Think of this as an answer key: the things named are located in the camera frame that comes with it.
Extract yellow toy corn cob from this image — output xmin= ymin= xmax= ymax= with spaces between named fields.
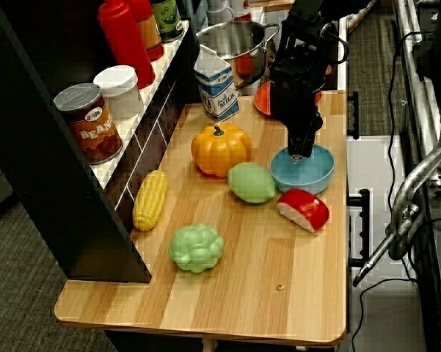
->
xmin=132 ymin=169 xmax=169 ymax=232

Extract light blue plastic bowl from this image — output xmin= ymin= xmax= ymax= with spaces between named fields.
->
xmin=269 ymin=144 xmax=335 ymax=195

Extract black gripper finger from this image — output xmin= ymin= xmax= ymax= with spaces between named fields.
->
xmin=286 ymin=124 xmax=302 ymax=158
xmin=299 ymin=114 xmax=323 ymax=159

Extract orange toy sauce bottle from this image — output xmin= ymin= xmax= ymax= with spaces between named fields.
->
xmin=126 ymin=0 xmax=165 ymax=62

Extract white toy can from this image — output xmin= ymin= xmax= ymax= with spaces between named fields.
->
xmin=229 ymin=0 xmax=251 ymax=21

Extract blue white toy milk carton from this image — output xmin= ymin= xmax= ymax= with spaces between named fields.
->
xmin=194 ymin=43 xmax=240 ymax=122

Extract red and white toy sushi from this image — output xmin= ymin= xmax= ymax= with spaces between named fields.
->
xmin=276 ymin=188 xmax=330 ymax=233

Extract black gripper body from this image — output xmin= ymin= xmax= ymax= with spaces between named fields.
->
xmin=269 ymin=54 xmax=326 ymax=129

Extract grey metal clamp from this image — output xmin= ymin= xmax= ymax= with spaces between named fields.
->
xmin=353 ymin=109 xmax=441 ymax=287

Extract green toy grapes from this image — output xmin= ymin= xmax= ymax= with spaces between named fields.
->
xmin=167 ymin=222 xmax=225 ymax=274

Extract orange toy pumpkin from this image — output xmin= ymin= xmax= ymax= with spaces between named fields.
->
xmin=191 ymin=123 xmax=253 ymax=179

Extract green toy lemon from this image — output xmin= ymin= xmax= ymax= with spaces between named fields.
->
xmin=227 ymin=162 xmax=277 ymax=205

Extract black toy kitchen shelf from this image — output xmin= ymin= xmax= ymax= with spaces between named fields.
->
xmin=0 ymin=0 xmax=190 ymax=284

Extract stainless steel pot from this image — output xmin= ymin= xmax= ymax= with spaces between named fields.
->
xmin=195 ymin=20 xmax=281 ymax=89

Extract white toy jar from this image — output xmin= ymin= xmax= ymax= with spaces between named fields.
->
xmin=92 ymin=65 xmax=145 ymax=121

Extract brown toy beans can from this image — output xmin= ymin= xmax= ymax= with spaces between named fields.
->
xmin=53 ymin=82 xmax=124 ymax=166

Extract orange red plate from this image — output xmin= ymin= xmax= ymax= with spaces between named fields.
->
xmin=253 ymin=80 xmax=322 ymax=117

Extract black power cable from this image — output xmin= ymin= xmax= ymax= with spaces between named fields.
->
xmin=351 ymin=31 xmax=441 ymax=342

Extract grey plastic cup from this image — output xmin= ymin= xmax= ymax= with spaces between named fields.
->
xmin=206 ymin=0 xmax=236 ymax=26

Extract red toy ketchup bottle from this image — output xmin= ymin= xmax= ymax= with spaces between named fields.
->
xmin=97 ymin=0 xmax=157 ymax=89

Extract green toy peas can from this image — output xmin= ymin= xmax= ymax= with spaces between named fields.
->
xmin=149 ymin=0 xmax=184 ymax=44

